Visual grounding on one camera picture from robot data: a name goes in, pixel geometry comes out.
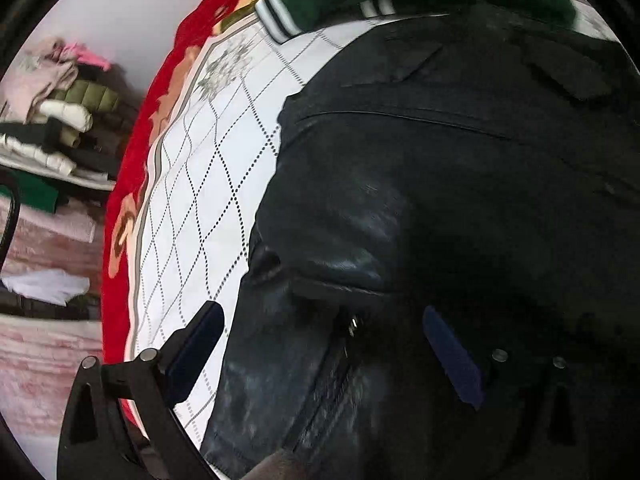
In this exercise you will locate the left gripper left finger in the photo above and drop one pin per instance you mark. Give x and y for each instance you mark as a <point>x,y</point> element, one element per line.
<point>95,442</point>

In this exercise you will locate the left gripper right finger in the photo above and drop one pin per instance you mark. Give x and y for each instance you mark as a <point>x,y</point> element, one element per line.
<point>458,365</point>

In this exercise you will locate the black leather jacket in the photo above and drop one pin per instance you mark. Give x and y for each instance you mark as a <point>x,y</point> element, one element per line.
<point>481,164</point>

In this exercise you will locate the white folded cloth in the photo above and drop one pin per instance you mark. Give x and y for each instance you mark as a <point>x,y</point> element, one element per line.
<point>54,286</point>

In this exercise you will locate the green hanging garment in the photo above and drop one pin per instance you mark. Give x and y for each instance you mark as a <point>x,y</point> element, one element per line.
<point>38,195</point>

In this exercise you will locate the white patterned mat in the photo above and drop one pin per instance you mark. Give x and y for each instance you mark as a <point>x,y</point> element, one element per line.
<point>209,170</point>

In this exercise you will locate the white puffer jacket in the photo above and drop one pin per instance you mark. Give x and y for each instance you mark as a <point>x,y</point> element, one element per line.
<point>60,126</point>

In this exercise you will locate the olive green puffer jacket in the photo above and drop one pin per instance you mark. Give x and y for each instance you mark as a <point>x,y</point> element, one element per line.
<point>96,98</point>

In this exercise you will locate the pink garment on rack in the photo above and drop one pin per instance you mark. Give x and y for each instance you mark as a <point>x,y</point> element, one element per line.
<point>33,76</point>

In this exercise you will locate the pink hanger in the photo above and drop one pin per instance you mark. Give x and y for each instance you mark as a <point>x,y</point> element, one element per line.
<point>80,54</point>

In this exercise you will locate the red floral blanket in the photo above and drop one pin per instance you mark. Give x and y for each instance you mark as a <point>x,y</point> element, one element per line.
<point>210,19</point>

